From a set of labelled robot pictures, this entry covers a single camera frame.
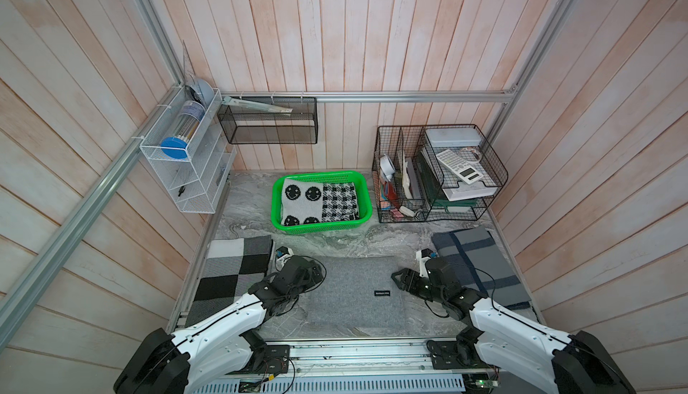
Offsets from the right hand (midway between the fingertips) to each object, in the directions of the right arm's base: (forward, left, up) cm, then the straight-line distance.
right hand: (397, 276), depth 86 cm
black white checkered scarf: (+2, +57, 0) cm, 57 cm away
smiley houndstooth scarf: (+29, +33, +3) cm, 44 cm away
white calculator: (+31, -23, +19) cm, 43 cm away
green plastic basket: (+29, +10, +5) cm, 31 cm away
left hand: (-1, +28, +2) cm, 28 cm away
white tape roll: (+45, 0, +6) cm, 45 cm away
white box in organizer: (+48, -24, +19) cm, 57 cm away
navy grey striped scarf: (+10, -29, -3) cm, 31 cm away
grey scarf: (-6, +13, +1) cm, 15 cm away
